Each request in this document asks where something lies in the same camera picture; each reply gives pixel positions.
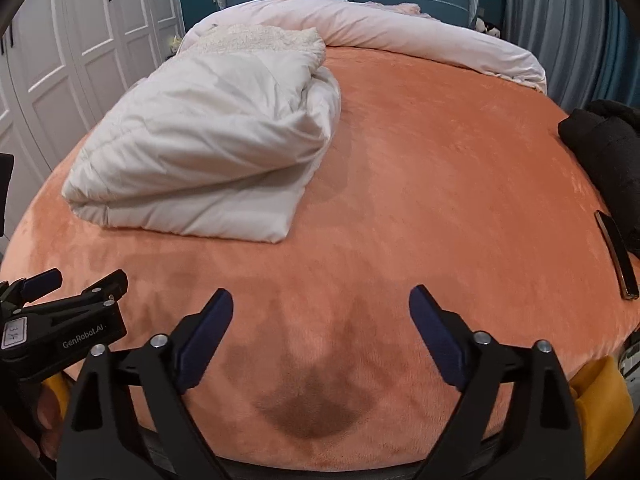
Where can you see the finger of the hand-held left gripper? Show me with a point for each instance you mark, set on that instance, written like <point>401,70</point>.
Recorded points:
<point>95,292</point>
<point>42,282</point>

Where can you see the blue-grey curtain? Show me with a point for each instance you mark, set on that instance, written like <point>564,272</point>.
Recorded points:
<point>555,35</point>

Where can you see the dark smartphone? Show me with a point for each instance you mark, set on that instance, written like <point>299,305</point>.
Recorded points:
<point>618,257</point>

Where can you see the person's left hand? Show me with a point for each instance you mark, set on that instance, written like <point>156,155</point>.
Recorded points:
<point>47,425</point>

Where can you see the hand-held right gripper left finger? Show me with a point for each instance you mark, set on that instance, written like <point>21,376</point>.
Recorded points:
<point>210,330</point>

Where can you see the person's left forearm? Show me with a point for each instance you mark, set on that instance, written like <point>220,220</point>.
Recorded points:
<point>56,389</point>

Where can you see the white duvet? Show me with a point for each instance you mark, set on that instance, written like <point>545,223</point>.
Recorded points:
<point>200,135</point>

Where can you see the black garment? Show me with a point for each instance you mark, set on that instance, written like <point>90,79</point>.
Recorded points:
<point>610,150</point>

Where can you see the person's yellow top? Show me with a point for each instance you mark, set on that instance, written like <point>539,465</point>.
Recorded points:
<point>597,390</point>

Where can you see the white panelled wardrobe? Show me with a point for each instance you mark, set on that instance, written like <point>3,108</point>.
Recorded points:
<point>75,35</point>

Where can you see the orange plush bed blanket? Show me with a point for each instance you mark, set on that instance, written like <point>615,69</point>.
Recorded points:
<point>425,185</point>

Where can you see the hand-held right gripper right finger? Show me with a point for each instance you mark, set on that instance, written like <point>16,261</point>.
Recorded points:
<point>440,335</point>

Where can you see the pale pink duvet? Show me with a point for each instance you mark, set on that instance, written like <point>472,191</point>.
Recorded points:
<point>425,35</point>

